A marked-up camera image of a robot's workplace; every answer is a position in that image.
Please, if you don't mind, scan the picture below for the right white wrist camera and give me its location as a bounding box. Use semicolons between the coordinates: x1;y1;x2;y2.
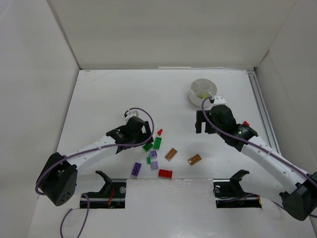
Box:
209;95;226;106

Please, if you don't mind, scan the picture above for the red rectangular lego brick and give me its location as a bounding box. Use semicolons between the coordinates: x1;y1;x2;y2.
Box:
158;169;173;179

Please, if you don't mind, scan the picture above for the pale lavender lego brick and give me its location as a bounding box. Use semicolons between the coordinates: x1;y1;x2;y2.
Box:
151;161;159;170

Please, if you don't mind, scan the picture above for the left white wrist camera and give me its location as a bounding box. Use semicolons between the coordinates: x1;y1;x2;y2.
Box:
124;110;139;120

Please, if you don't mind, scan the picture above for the white round divided container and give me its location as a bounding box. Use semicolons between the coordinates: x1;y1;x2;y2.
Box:
189;78;217;107

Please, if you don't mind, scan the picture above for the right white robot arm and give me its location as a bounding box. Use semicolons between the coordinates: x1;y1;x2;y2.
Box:
195;105;317;221

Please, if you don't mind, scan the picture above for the dark green square lego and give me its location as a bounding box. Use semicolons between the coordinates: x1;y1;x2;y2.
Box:
142;143;153;152

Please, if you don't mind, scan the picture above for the brown orange lego plate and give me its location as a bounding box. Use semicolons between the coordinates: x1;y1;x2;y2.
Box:
188;154;202;166

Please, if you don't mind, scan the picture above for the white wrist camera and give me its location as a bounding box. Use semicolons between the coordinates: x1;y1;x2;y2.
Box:
124;110;139;120
209;95;226;106

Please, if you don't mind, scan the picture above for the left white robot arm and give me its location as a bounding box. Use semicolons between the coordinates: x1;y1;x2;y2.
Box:
36;116;153;206

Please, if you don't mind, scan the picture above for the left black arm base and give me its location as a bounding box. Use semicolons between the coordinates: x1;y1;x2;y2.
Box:
75;171;127;209

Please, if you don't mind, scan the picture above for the dark purple lego brick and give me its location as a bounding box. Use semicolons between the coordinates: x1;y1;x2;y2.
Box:
131;162;142;177

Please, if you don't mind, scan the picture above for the light purple lego brick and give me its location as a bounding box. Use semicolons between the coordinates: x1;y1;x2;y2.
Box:
149;150;158;159

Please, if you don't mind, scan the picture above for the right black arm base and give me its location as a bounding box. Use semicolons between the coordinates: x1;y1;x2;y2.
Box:
212;170;262;209

